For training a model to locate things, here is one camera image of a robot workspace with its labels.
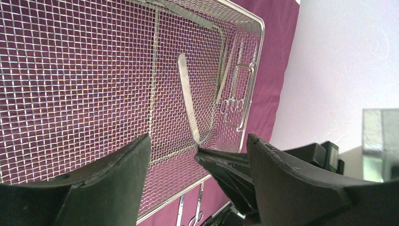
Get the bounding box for steel instrument tray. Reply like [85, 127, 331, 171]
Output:
[0, 0, 265, 225]

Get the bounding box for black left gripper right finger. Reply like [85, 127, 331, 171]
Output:
[247, 134, 399, 226]

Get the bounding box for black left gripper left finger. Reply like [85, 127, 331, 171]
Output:
[0, 133, 151, 226]

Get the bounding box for maroon surgical wrap cloth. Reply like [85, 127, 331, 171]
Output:
[0, 0, 301, 226]

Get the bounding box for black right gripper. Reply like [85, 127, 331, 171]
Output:
[195, 141, 344, 223]

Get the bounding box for grey scalpel handle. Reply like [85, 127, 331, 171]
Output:
[177, 53, 200, 146]
[158, 0, 214, 30]

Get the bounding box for steel forceps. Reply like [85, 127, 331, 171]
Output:
[176, 194, 184, 226]
[217, 38, 245, 116]
[188, 182, 204, 226]

